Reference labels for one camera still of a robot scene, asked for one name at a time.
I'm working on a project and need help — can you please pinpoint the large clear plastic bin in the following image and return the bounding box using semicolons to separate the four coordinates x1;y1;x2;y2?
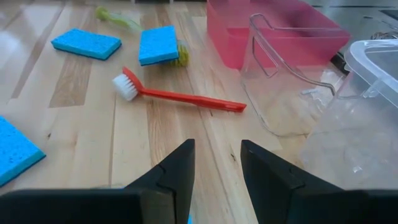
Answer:
300;39;398;191

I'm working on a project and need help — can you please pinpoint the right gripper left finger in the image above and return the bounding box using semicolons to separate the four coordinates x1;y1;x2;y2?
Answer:
0;138;197;224

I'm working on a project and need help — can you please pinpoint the red translucent plastic bin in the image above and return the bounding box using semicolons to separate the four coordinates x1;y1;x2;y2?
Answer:
205;0;351;71

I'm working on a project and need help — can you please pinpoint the red dish brush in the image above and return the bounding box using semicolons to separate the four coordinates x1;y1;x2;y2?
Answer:
111;66;248;113

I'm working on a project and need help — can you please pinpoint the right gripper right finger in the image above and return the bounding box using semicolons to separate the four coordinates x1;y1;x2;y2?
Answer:
240;139;398;224

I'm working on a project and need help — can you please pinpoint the narrow clear plastic bin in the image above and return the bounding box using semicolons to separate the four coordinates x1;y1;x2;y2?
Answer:
240;12;346;138

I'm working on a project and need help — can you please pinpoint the blue cellulose sponge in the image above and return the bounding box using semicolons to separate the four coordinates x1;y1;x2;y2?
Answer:
50;27;123;62
0;115;47;188
137;24;180;67

